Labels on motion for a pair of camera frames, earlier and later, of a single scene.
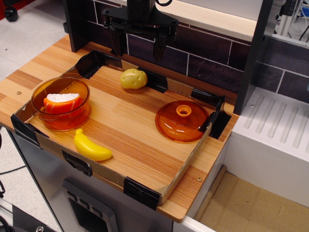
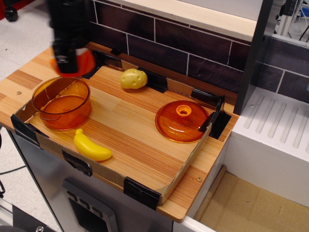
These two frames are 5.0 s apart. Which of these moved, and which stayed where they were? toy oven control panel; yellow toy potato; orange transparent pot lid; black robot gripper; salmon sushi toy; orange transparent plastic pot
Moved: salmon sushi toy; black robot gripper
Stayed: orange transparent plastic pot; yellow toy potato; orange transparent pot lid; toy oven control panel
